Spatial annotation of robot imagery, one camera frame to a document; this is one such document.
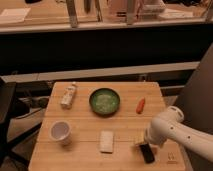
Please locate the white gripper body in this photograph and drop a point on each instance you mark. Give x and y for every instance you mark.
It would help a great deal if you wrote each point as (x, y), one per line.
(148, 138)

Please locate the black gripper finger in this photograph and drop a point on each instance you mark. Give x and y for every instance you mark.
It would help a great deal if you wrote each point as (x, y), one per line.
(147, 153)

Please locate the yellow eraser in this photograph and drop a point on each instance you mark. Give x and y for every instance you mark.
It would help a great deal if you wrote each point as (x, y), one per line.
(139, 139)

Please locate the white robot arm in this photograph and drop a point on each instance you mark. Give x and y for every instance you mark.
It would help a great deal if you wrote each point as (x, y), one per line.
(168, 124)

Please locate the orange carrot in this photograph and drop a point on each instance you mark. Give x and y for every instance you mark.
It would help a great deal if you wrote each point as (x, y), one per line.
(140, 106)

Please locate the white folded cloth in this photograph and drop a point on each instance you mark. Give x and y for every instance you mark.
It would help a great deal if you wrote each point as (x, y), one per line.
(106, 141)

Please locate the green bowl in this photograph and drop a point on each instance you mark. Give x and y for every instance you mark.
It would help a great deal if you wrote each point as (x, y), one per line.
(104, 101)

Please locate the wooden table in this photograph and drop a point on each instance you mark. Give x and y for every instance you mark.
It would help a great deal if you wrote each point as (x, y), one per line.
(83, 152)

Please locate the white plastic bottle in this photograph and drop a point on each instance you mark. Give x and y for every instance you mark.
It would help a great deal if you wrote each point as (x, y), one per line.
(68, 96)

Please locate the grey power strip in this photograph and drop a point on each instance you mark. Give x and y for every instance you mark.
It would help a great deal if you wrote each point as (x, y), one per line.
(32, 102)

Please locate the black chair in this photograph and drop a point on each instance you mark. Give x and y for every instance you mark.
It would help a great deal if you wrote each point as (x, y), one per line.
(11, 107)

